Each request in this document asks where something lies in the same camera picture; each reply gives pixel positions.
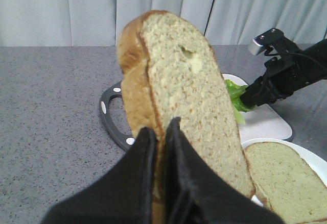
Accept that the white round plate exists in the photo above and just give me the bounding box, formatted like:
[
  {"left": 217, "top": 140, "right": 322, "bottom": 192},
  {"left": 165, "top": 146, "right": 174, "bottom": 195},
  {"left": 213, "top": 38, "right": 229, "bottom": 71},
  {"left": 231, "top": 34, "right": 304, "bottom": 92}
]
[{"left": 243, "top": 138, "right": 326, "bottom": 206}]

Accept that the grey curtain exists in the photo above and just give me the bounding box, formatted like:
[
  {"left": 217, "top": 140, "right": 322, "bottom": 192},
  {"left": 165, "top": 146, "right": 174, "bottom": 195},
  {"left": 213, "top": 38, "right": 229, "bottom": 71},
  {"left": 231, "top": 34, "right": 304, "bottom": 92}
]
[{"left": 0, "top": 0, "right": 327, "bottom": 47}]

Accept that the white cutting board grey rim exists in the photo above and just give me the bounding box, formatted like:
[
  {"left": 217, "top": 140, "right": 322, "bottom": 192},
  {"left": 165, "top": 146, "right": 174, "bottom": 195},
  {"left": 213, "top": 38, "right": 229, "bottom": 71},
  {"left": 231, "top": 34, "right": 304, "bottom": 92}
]
[{"left": 99, "top": 82, "right": 294, "bottom": 151}]

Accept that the green lettuce leaf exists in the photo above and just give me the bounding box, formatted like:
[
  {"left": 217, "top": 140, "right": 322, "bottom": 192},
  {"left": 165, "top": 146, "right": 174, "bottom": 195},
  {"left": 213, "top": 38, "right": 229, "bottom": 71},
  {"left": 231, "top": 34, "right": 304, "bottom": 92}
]
[{"left": 225, "top": 79, "right": 254, "bottom": 125}]

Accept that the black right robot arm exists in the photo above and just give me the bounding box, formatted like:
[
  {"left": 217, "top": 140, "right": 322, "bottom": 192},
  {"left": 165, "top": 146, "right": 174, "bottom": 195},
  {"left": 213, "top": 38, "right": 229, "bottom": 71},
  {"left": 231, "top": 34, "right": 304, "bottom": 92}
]
[{"left": 240, "top": 28, "right": 326, "bottom": 107}]

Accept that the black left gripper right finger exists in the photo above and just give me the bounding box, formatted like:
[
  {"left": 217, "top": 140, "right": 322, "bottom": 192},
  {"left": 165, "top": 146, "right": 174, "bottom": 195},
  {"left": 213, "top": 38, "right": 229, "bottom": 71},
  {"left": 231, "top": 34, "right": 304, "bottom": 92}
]
[{"left": 165, "top": 117, "right": 283, "bottom": 223}]

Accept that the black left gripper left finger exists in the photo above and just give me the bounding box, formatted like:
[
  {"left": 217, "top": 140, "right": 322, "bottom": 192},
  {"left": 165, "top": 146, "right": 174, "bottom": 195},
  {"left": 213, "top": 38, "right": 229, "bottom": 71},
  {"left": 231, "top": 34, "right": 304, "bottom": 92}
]
[{"left": 42, "top": 128, "right": 157, "bottom": 223}]

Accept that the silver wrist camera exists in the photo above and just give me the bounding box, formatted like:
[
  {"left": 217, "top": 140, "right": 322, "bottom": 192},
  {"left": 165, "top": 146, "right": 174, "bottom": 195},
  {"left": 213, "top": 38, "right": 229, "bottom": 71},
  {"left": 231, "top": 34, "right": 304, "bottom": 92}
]
[{"left": 248, "top": 36, "right": 270, "bottom": 56}]

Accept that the bread slice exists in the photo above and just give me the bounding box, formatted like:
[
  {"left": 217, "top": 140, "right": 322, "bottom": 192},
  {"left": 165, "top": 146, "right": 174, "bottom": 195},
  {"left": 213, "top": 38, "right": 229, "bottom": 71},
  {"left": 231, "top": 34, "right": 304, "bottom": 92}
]
[
  {"left": 245, "top": 142, "right": 326, "bottom": 223},
  {"left": 117, "top": 10, "right": 255, "bottom": 223}
]

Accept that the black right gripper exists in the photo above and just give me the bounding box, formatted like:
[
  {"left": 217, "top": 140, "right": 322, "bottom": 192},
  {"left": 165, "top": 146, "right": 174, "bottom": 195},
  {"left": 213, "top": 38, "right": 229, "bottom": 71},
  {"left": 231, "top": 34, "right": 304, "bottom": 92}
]
[{"left": 240, "top": 28, "right": 314, "bottom": 107}]

